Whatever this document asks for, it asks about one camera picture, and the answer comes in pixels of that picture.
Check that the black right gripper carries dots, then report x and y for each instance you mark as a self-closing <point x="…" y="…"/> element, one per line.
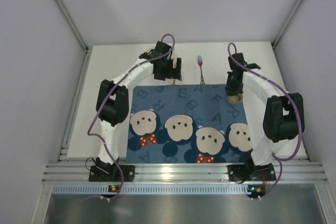
<point x="234" y="87"/>

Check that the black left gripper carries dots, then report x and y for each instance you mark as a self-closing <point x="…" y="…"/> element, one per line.
<point x="171" y="69"/>

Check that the blue cartoon bear placemat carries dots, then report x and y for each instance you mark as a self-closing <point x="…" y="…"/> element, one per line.
<point x="186" y="124"/>

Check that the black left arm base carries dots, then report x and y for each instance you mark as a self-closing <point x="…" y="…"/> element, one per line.
<point x="97" y="174"/>

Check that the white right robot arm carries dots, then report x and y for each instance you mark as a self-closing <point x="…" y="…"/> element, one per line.
<point x="284" y="115"/>

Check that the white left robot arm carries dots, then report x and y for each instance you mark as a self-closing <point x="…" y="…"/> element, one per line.
<point x="113" y="103"/>

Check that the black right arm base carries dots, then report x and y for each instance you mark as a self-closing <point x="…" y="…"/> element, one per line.
<point x="241" y="173"/>

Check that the cream round plate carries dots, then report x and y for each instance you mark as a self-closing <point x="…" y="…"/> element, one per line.
<point x="149" y="50"/>

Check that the iridescent fork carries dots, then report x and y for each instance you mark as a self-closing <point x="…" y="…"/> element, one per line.
<point x="200" y="63"/>

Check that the left aluminium frame post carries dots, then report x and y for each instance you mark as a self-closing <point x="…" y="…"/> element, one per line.
<point x="71" y="24"/>

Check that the aluminium frame post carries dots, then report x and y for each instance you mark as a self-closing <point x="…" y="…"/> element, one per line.
<point x="286" y="23"/>
<point x="71" y="24"/>

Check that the aluminium mounting rail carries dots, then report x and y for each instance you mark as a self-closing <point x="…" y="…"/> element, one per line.
<point x="70" y="170"/>

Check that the perforated cable duct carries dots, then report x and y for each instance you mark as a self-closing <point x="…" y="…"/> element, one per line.
<point x="142" y="189"/>

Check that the right aluminium frame post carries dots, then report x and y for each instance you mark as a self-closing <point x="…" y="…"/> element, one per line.
<point x="286" y="23"/>

